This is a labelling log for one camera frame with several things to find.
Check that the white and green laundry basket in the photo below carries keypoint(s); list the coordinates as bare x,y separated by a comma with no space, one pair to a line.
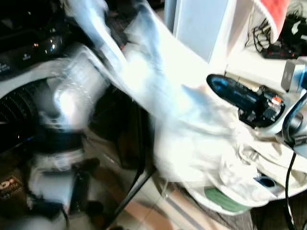
225,201

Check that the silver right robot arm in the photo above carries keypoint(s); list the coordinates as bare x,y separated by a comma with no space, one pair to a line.
301,127

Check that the white tall cabinet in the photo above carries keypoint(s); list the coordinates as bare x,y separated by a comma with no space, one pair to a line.
201,26

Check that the dark washing machine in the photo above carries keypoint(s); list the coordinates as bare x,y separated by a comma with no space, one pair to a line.
24,43

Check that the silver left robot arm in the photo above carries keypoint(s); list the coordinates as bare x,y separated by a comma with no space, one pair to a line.
76,91

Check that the cream clothes pile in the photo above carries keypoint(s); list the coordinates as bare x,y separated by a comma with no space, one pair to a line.
254,163

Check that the red mesh object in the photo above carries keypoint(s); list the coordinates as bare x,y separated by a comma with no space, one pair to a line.
276,12

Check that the black slanted rod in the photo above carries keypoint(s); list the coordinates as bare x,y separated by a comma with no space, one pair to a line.
132,194

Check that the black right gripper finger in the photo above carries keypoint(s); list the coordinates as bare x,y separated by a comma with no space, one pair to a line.
232,91

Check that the white garment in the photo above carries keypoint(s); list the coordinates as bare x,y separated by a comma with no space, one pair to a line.
192,129

